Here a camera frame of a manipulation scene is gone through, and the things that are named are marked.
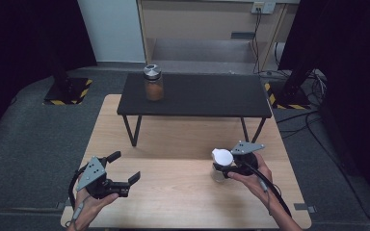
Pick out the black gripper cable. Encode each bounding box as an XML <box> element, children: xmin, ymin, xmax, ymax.
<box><xmin>67</xmin><ymin>166</ymin><xmax>90</xmax><ymax>210</ymax></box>
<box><xmin>243</xmin><ymin>162</ymin><xmax>293</xmax><ymax>218</ymax></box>

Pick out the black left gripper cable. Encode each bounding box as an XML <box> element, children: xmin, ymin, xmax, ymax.
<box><xmin>67</xmin><ymin>166</ymin><xmax>90</xmax><ymax>210</ymax></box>

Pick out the person's right hand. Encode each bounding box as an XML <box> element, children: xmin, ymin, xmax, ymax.
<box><xmin>227</xmin><ymin>152</ymin><xmax>274</xmax><ymax>204</ymax></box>

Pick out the spice jar with white lid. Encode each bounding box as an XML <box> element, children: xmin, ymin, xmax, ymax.
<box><xmin>210</xmin><ymin>147</ymin><xmax>235</xmax><ymax>184</ymax></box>

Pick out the thin grey wrist cable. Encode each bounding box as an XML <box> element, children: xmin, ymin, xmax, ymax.
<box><xmin>258</xmin><ymin>177</ymin><xmax>272</xmax><ymax>217</ymax></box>

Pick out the black desktop shelf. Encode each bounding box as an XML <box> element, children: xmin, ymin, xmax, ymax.
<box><xmin>116</xmin><ymin>72</ymin><xmax>273</xmax><ymax>151</ymax></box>

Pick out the bundle of light cables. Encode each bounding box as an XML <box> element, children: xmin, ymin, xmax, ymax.
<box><xmin>306</xmin><ymin>68</ymin><xmax>330</xmax><ymax>109</ymax></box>

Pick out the white wall outlet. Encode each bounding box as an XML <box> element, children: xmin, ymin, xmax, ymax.
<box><xmin>251</xmin><ymin>1</ymin><xmax>276</xmax><ymax>15</ymax></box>

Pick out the black hanging power cable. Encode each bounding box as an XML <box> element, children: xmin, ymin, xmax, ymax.
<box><xmin>251</xmin><ymin>9</ymin><xmax>263</xmax><ymax>75</ymax></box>

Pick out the white cabinet panel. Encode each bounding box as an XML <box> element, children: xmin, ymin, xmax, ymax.
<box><xmin>76</xmin><ymin>0</ymin><xmax>146</xmax><ymax>64</ymax></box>

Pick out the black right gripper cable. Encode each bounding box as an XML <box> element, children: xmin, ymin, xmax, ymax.
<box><xmin>243</xmin><ymin>162</ymin><xmax>293</xmax><ymax>218</ymax></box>

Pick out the black curtain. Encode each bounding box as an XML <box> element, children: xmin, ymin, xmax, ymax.
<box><xmin>0</xmin><ymin>0</ymin><xmax>97</xmax><ymax>148</ymax></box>
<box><xmin>277</xmin><ymin>0</ymin><xmax>370</xmax><ymax>210</ymax></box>

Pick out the long black floor cable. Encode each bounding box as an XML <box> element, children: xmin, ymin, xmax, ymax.
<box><xmin>304</xmin><ymin>112</ymin><xmax>370</xmax><ymax>231</ymax></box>

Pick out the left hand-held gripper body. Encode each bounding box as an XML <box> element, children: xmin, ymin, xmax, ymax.
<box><xmin>76</xmin><ymin>156</ymin><xmax>131</xmax><ymax>200</ymax></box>

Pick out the black stand with striped base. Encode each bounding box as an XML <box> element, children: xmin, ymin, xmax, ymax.
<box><xmin>264</xmin><ymin>61</ymin><xmax>316</xmax><ymax>111</ymax></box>
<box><xmin>42</xmin><ymin>47</ymin><xmax>93</xmax><ymax>106</ymax></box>

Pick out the person's left hand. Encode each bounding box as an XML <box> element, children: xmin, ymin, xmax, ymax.
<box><xmin>68</xmin><ymin>188</ymin><xmax>120</xmax><ymax>229</ymax></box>

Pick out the spice jar with silver lid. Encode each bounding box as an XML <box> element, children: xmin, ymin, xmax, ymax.
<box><xmin>143</xmin><ymin>64</ymin><xmax>166</xmax><ymax>103</ymax></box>

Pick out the grey cable plug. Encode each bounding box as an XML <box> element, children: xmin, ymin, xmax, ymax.
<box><xmin>65</xmin><ymin>201</ymin><xmax>87</xmax><ymax>228</ymax></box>

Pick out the grey metal bracket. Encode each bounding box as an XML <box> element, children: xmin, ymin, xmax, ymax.
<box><xmin>230</xmin><ymin>31</ymin><xmax>256</xmax><ymax>40</ymax></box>

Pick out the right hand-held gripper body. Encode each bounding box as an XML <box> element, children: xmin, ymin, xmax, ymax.
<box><xmin>230</xmin><ymin>141</ymin><xmax>266</xmax><ymax>176</ymax></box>

